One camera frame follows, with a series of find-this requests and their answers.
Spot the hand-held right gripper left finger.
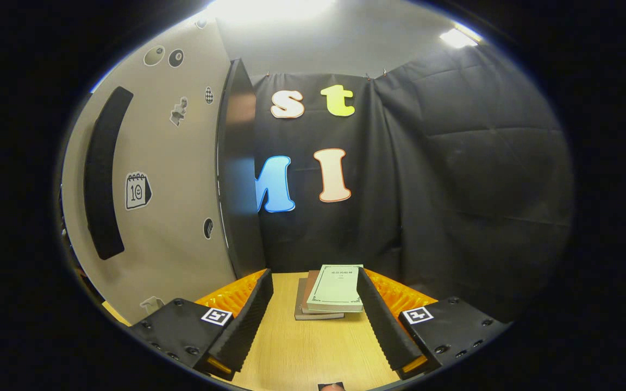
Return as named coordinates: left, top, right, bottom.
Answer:
left=128, top=268, right=274, bottom=381

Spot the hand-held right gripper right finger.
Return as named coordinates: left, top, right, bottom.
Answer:
left=355, top=267, right=510, bottom=381

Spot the brown book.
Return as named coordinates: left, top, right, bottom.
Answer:
left=301, top=270, right=325, bottom=315

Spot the grey cabinet door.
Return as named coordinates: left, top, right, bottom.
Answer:
left=61, top=16, right=239, bottom=327

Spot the small ceiling light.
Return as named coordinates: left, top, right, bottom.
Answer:
left=439, top=26, right=481, bottom=50

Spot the pale green book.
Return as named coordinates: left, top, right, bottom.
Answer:
left=306, top=264, right=365, bottom=314

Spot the black backdrop cloth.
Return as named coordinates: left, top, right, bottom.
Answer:
left=251, top=45, right=575, bottom=322

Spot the large ceiling light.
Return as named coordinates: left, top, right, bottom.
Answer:
left=206, top=0, right=340, bottom=23

